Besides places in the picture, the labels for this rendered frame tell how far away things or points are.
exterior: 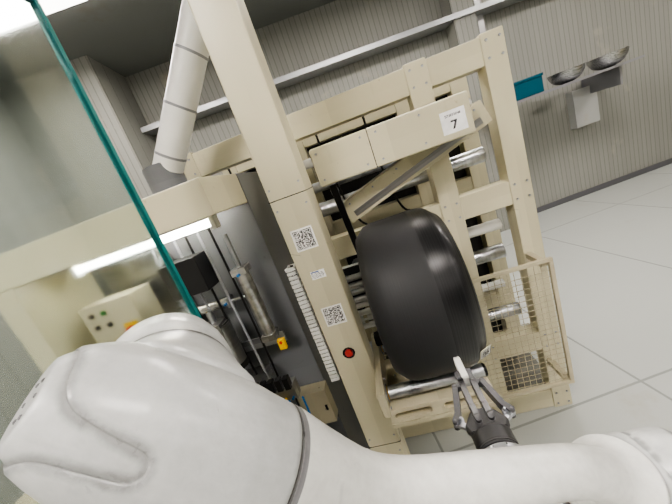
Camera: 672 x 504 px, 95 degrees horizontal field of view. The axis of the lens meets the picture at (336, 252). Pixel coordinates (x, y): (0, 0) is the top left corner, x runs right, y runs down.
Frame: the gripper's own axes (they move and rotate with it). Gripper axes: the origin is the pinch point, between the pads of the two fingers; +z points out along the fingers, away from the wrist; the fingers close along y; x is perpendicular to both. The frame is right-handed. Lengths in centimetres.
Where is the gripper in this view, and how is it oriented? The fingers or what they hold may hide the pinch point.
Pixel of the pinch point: (461, 371)
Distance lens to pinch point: 86.6
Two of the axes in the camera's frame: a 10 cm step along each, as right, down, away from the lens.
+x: 3.4, 8.6, 3.7
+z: 0.2, -4.0, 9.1
